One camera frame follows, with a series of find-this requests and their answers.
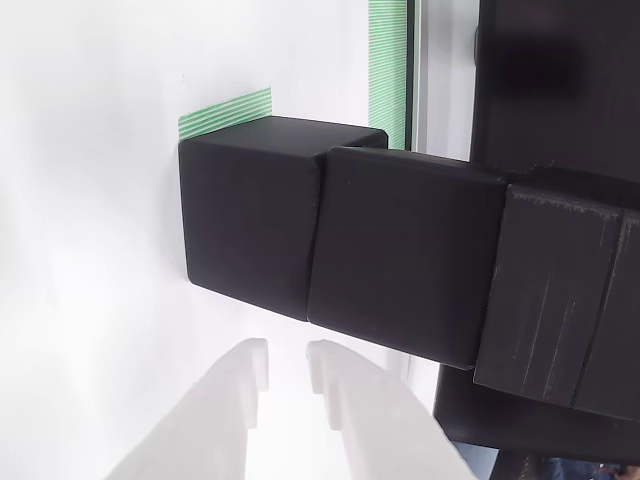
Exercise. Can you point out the black cube with scuff mark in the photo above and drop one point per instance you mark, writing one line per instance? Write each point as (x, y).
(245, 225)

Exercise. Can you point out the green striped square marker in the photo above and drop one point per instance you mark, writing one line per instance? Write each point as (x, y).
(225, 112)

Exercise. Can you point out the green striped edge strip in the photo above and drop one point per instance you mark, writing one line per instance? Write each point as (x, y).
(387, 65)

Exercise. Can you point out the large black panel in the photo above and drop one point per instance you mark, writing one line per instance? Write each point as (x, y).
(550, 100)

